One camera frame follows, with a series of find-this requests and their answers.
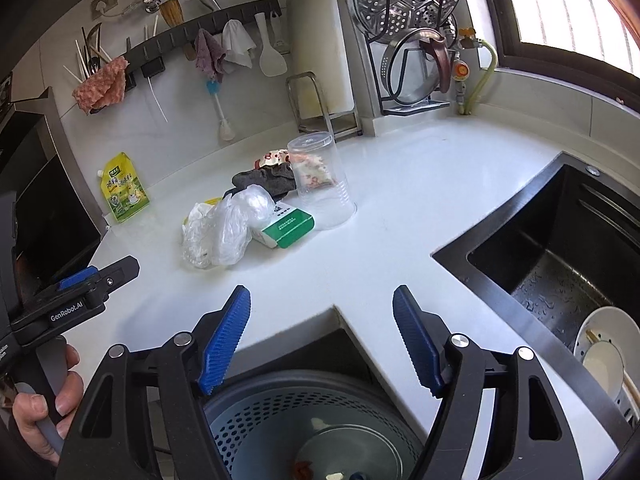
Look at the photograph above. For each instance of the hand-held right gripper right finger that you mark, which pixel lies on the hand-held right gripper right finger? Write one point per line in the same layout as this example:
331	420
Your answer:
420	345

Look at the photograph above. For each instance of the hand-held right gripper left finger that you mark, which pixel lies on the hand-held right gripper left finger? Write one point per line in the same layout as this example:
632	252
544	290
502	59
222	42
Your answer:
225	340

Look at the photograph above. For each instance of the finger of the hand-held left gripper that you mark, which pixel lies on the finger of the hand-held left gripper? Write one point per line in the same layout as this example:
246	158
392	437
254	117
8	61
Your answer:
117	270
80	277

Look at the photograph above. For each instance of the grey perforated trash bin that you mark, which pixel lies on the grey perforated trash bin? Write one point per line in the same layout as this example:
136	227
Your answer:
310	395

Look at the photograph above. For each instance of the clear plastic bag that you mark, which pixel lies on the clear plastic bag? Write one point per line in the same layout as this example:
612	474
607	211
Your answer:
230	230

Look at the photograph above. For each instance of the green and white carton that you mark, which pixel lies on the green and white carton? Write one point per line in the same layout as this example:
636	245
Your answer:
287	227

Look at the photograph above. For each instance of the dark grey cloth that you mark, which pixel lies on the dark grey cloth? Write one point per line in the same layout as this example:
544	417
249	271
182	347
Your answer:
265	180

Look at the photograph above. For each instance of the clear plastic cup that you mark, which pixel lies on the clear plastic cup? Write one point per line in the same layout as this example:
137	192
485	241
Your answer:
325	200

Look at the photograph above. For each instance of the red patterned wrapper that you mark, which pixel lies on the red patterned wrapper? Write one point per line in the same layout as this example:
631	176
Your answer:
270	158

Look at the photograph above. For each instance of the person's left hand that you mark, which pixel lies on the person's left hand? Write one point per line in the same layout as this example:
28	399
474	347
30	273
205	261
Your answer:
70	385

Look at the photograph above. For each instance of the black kitchen appliance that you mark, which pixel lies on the black kitchen appliance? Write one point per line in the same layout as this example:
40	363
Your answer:
50	210

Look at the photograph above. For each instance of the yellow green seasoning pouch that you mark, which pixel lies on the yellow green seasoning pouch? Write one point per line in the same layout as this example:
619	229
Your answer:
122	190

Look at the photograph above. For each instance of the black kitchen sink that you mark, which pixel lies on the black kitchen sink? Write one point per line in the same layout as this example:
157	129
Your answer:
540	260

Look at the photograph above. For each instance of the blue and white bottle brush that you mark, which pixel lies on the blue and white bottle brush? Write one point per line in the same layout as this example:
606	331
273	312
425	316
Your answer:
225	127

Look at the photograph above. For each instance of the white bowl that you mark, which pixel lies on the white bowl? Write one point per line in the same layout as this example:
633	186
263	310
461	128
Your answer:
602	370

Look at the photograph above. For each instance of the pink cloth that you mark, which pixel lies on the pink cloth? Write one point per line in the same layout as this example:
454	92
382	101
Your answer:
100	85

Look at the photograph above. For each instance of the white perforated colander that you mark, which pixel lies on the white perforated colander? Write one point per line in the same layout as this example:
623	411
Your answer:
610	322

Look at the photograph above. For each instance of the small black hanging holder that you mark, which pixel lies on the small black hanging holder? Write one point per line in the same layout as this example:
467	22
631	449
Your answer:
153	67

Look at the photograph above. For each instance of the bundle of chopsticks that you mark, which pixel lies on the bundle of chopsticks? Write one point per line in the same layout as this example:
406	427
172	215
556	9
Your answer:
92	57

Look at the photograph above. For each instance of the wooden chopsticks pair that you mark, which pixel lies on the wooden chopsticks pair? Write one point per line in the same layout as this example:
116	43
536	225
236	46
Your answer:
631	392

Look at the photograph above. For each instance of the steel cutting board stand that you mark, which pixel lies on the steel cutting board stand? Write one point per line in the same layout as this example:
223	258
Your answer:
350	125

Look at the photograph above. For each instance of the purple cloth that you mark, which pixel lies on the purple cloth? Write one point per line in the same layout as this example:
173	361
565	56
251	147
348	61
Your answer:
207	55

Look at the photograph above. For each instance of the white cloth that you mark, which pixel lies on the white cloth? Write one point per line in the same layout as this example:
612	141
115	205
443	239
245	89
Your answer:
237	42

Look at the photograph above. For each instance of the white rice paddle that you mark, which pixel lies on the white rice paddle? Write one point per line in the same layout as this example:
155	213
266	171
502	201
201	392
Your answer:
272	62

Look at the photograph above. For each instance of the glass pot lid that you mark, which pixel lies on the glass pot lid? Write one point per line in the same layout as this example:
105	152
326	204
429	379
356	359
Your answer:
415	70

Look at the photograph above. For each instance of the gas valve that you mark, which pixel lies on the gas valve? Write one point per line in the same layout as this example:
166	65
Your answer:
460	67

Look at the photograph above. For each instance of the white cutting board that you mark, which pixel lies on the white cutting board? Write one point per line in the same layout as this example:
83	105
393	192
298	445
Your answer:
320	35

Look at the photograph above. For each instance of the round perforated steamer plate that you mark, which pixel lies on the round perforated steamer plate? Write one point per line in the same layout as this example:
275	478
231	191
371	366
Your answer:
380	5

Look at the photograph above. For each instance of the window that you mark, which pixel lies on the window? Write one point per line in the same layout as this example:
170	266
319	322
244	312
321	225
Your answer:
560	5

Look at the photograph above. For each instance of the dark wall hook rail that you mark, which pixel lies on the dark wall hook rail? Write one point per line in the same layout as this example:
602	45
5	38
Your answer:
200	22

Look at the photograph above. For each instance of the wall socket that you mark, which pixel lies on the wall socket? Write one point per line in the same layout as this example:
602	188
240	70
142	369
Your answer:
103	2

